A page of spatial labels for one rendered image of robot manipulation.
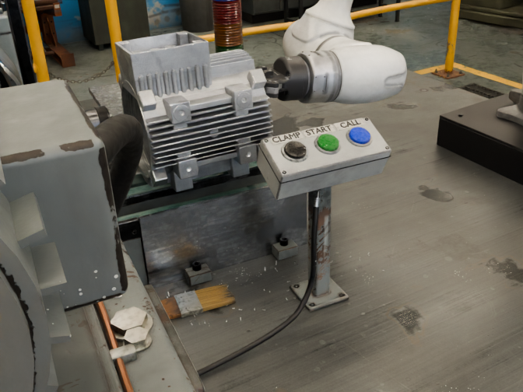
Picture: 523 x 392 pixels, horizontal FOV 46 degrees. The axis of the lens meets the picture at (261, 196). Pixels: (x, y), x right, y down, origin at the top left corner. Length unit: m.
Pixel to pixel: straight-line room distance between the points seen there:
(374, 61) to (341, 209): 0.30
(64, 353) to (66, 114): 0.15
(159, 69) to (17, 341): 0.75
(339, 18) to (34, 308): 1.06
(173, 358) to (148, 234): 0.62
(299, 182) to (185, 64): 0.27
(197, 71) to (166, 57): 0.05
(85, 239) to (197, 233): 0.75
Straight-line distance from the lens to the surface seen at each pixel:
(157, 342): 0.37
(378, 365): 0.88
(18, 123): 0.27
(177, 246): 1.00
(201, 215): 0.99
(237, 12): 1.29
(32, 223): 0.22
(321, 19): 1.21
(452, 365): 0.90
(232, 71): 0.99
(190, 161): 0.94
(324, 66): 1.07
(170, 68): 0.94
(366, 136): 0.86
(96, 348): 0.36
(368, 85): 1.11
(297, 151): 0.81
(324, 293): 0.98
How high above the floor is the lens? 1.40
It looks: 28 degrees down
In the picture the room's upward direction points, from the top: 2 degrees counter-clockwise
